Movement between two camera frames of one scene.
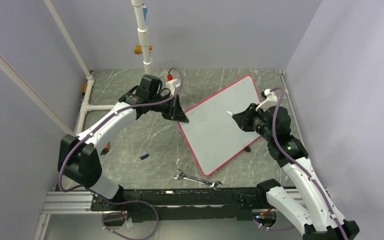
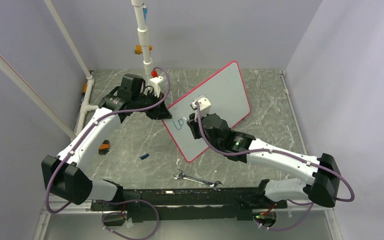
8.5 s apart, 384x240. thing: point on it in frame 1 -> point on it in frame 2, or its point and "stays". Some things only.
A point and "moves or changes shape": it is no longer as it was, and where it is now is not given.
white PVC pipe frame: [86, 107] stays
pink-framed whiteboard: [214, 136] moves or changes shape
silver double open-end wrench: [183, 175] stays
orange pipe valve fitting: [137, 49] stays
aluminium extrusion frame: [63, 203] stays
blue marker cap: [143, 157] stays
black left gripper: [175, 112] -> [159, 112]
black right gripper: [243, 119] -> [194, 125]
